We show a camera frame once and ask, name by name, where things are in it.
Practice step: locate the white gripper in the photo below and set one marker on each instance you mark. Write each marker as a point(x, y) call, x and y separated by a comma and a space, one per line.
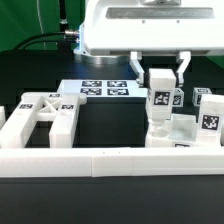
point(155, 27)

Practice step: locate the white chair seat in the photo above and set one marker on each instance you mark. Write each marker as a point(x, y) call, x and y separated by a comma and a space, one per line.
point(181, 132)

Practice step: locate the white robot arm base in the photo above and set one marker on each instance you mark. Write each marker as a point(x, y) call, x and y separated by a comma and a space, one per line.
point(81, 55)

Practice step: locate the white tagged cube left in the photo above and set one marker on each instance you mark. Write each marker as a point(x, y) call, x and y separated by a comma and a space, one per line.
point(178, 99)

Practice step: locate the white tagged cube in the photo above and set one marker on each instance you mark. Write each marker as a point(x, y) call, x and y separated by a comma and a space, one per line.
point(178, 99)
point(197, 94)

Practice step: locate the white tagged cube right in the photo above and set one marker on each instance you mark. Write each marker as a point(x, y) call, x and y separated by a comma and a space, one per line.
point(197, 94)

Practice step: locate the white front fence bar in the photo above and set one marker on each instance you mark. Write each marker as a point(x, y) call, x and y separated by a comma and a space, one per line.
point(105, 162)

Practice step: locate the white fence bar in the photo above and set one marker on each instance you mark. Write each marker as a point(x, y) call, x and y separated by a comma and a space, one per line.
point(2, 116)
point(105, 162)

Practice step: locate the white left fence bar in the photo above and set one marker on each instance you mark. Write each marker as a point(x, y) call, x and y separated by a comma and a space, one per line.
point(2, 116)

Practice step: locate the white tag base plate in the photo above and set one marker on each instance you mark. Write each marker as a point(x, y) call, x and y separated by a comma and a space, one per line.
point(103, 88)

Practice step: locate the white chair back frame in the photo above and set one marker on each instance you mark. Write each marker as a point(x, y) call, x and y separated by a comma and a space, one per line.
point(60, 109)

